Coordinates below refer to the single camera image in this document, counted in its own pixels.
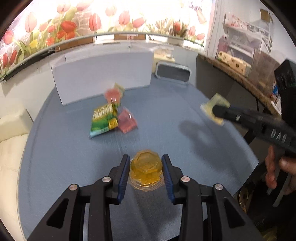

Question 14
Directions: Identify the pale green jelly cup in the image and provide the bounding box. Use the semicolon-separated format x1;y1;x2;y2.
200;93;231;126

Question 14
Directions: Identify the white storage box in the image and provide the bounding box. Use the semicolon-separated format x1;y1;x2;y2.
51;48;154;105

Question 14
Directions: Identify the floral pink box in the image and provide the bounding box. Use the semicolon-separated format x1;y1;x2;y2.
224;13;247;30

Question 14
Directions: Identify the clear plastic storage bin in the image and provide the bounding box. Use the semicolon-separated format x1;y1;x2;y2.
247;49;280;98

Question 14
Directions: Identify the black white bluetooth speaker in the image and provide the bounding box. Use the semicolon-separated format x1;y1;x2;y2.
155;61;192;85

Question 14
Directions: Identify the red jelly cup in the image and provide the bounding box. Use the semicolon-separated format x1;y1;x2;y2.
117;108;137;133

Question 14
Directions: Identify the person's right hand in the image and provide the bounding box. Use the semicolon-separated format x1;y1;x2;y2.
265;146;296;195

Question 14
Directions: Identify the blue-grey tablecloth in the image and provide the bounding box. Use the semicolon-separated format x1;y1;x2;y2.
18;78;258;237

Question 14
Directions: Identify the cream patterned long box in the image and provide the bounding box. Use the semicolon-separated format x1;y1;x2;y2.
217;51;251;77

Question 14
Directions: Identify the small green snack packet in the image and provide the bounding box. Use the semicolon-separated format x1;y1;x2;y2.
89;103;119;138

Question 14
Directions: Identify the tissue box with tissue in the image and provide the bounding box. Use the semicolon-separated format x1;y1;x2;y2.
152;46;176;63

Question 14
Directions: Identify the cream leather sofa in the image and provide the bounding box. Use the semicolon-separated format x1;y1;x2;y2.
1;108;33;240

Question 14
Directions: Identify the tulip wall poster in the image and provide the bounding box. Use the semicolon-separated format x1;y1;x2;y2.
1;1;215;77

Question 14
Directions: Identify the pink jelly cup back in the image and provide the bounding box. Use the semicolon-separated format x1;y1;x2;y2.
104;83;125;104

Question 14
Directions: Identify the yellow jelly cup front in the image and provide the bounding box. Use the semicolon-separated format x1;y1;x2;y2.
128;150;164;192

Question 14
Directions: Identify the wooden side shelf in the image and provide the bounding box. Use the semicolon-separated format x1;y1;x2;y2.
197;54;281;118

